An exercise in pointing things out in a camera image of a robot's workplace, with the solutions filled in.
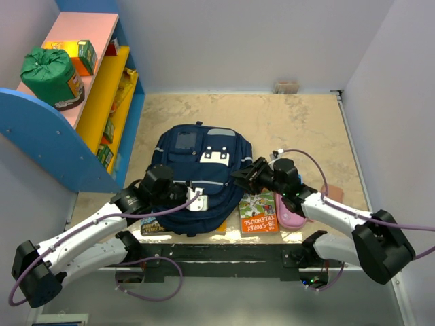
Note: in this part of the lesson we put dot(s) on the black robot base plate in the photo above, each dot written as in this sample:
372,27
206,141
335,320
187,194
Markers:
282,261

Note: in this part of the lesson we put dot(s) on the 169-storey treehouse book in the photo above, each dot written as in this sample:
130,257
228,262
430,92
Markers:
150,227

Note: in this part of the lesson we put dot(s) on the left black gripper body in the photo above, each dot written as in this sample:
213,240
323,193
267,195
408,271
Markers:
175,195

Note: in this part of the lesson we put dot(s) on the Roald Dahl Charlie book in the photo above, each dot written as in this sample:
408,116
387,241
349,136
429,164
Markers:
222,228

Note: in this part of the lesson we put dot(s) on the green wrapped round package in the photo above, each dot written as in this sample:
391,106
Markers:
52,78

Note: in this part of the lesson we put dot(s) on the brown leather wallet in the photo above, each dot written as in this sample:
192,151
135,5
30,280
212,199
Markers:
333,192

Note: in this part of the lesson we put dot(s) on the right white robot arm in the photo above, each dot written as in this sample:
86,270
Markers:
372,241

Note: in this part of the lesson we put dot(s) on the pink pencil case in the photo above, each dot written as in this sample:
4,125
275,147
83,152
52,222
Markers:
286,219

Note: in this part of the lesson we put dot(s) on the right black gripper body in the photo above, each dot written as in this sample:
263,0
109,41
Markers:
264,178

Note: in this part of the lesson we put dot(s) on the blue pink yellow shelf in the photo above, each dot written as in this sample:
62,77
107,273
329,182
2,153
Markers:
80,136

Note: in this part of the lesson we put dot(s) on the yellow green carton box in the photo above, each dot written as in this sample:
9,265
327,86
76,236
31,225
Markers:
81,53

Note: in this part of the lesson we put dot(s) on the navy blue school backpack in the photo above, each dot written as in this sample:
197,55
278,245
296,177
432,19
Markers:
205,157

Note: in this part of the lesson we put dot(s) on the small box at back wall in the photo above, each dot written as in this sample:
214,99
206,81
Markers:
286,87

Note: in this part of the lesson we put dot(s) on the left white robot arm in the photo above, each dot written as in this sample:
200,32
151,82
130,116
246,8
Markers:
42,270

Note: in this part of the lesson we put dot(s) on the orange 78-storey treehouse book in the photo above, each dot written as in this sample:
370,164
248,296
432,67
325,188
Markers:
258,214

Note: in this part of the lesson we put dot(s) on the green box on lower shelf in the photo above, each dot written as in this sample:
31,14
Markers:
108,133

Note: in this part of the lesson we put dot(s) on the small box on yellow shelf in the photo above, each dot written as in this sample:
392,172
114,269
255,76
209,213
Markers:
113,48

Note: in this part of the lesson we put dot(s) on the yellow snack bag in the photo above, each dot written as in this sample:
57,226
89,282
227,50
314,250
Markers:
126,83

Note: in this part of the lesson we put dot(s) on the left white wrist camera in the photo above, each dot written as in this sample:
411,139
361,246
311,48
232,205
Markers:
198,200

